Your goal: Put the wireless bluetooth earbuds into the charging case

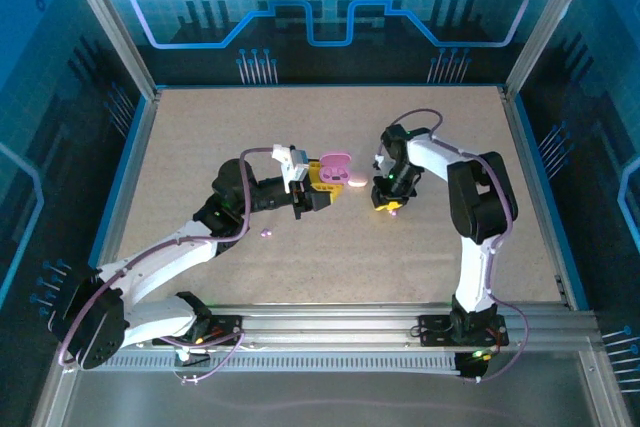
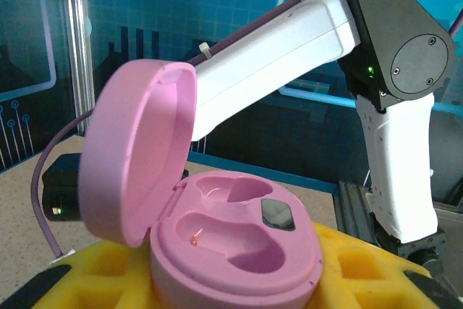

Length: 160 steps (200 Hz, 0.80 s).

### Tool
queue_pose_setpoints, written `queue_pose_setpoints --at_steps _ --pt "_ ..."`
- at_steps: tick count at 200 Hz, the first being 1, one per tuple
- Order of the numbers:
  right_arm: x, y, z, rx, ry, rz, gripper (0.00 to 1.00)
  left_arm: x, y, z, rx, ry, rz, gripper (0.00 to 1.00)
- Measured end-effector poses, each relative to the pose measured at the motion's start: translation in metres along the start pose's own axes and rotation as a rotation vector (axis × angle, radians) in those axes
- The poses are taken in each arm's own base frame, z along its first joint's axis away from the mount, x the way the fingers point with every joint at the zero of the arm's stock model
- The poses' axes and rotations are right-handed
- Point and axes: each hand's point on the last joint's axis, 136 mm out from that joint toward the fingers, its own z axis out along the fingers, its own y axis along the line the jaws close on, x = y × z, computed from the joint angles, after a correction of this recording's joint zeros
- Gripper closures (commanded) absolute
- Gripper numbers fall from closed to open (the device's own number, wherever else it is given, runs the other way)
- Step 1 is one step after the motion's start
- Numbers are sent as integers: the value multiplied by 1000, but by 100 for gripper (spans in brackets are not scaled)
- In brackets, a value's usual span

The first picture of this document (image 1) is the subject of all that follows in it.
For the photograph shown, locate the purple earbud charging case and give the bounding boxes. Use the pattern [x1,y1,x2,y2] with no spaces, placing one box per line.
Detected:
[318,150,354,184]

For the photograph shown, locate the grey metal shelf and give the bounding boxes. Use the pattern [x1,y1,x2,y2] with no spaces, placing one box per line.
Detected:
[29,336,631,427]

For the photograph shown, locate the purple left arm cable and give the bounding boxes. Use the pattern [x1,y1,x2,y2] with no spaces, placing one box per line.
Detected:
[58,146,277,386]

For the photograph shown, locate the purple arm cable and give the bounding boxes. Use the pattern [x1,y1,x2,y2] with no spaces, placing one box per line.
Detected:
[58,146,277,386]
[374,107,531,384]

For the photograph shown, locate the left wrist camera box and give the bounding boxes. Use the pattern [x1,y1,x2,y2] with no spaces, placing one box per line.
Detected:
[272,144,311,194]

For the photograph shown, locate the aluminium table edge rail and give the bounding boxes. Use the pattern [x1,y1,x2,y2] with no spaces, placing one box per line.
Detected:
[499,86,576,311]
[92,89,162,278]

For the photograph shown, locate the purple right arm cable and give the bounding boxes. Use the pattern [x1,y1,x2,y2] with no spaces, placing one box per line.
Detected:
[374,107,531,384]

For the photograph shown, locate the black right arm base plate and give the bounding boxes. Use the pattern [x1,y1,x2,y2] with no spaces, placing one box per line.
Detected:
[418,314,510,347]

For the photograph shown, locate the long aluminium frame rail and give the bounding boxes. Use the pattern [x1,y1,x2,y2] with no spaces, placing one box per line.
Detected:
[119,302,599,348]

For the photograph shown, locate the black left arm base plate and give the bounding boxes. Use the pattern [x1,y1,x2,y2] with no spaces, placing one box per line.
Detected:
[151,315,246,347]

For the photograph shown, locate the slotted grey cable duct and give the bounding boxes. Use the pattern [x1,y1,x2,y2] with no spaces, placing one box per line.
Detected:
[112,352,464,373]

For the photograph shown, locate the aluminium frame post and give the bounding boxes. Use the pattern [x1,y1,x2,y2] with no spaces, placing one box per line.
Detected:
[55,0,161,101]
[502,0,604,101]

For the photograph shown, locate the blue printed circuit wall panel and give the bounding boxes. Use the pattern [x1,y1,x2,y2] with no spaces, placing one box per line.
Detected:
[0,0,151,427]
[514,0,640,398]

